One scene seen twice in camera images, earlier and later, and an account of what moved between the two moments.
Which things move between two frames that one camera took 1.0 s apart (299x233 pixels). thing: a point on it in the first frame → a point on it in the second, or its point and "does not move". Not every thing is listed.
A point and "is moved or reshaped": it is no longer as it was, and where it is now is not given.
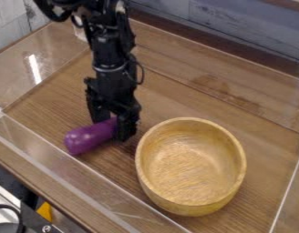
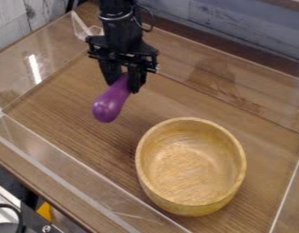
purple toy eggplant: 83,138 is moved or reshaped
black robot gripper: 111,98 → 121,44
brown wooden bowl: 190,165 does not move
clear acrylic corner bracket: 79,28 does not move
